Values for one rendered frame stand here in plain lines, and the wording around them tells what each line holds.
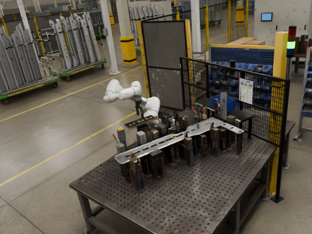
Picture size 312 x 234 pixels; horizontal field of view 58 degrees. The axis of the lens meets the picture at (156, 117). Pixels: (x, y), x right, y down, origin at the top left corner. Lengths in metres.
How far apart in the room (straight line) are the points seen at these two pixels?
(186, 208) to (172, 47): 3.63
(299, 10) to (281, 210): 6.83
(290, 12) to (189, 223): 7.96
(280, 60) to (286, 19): 6.48
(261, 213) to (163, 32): 3.67
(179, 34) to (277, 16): 4.83
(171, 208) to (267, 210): 1.45
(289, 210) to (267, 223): 0.35
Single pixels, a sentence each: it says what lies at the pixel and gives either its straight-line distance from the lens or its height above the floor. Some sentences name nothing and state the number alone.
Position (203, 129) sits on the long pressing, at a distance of 3.30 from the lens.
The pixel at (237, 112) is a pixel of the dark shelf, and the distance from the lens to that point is 3.64.
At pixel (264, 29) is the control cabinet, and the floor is 1.03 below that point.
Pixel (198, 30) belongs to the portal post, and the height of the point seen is 1.48.
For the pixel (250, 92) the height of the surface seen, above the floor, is 1.30.
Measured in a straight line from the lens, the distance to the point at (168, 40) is 5.64.
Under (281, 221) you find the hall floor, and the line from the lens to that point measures 3.67.
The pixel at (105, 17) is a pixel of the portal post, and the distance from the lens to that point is 9.86.
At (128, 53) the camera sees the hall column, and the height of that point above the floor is 0.49.
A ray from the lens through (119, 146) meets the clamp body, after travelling 3.02.
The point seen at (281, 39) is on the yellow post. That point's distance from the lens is 3.18.
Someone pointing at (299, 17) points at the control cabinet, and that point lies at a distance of 9.57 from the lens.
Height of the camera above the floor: 2.51
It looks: 24 degrees down
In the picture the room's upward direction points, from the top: 7 degrees counter-clockwise
